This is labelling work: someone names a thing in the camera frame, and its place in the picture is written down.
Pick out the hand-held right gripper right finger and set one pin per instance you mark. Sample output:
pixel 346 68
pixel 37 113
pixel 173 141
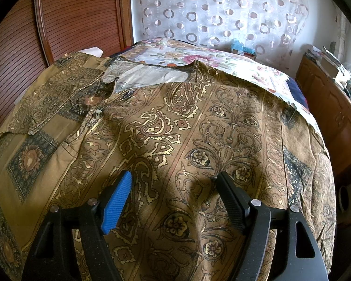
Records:
pixel 233 203

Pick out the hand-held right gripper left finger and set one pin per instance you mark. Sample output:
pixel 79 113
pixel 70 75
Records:
pixel 117 202

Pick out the brown paisley patterned shirt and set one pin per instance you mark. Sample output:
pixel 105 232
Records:
pixel 193 123

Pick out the dark round object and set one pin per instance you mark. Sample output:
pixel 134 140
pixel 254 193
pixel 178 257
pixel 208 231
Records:
pixel 343 197

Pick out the wooden headboard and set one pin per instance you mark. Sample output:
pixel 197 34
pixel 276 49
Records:
pixel 76 14

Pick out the navy blue blanket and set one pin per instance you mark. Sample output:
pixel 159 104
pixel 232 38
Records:
pixel 297 92

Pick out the wooden cabinet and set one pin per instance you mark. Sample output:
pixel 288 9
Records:
pixel 330 102

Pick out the teal toy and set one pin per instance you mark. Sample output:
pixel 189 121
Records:
pixel 241 49

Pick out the floral bedsheet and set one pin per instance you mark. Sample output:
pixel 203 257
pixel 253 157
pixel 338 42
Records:
pixel 193 54

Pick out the pile of papers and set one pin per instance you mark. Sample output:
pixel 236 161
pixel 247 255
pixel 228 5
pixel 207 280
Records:
pixel 333 64

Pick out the white circle-patterned curtain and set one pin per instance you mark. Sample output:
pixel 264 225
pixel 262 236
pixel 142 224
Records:
pixel 207 11

